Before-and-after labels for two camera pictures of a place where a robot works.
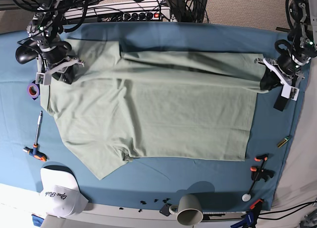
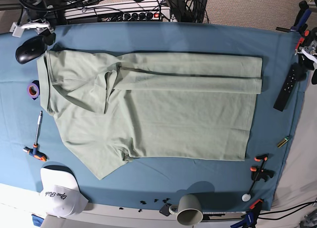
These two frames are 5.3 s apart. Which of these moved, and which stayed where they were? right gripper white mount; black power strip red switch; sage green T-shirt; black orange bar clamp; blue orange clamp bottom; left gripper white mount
Moved: right gripper white mount; left gripper white mount
Stayed: sage green T-shirt; black power strip red switch; black orange bar clamp; blue orange clamp bottom
